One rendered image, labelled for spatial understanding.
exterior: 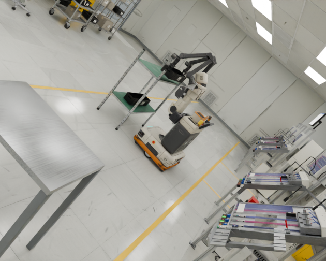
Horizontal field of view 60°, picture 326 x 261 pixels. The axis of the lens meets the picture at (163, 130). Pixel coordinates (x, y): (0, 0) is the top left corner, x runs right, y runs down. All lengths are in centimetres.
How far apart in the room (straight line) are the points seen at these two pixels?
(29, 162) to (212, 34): 1065
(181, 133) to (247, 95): 745
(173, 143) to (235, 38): 802
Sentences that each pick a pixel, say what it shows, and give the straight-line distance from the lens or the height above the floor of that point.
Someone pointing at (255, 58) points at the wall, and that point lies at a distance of 1119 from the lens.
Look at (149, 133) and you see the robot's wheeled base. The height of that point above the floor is 27.
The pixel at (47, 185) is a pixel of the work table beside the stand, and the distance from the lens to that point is 128.
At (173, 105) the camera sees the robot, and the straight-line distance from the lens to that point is 401.
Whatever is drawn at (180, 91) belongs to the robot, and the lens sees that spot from 397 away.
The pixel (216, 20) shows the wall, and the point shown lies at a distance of 1171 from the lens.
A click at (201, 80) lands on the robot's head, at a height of 129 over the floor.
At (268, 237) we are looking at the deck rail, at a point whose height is 92.
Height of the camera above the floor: 162
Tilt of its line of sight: 18 degrees down
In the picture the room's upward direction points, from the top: 42 degrees clockwise
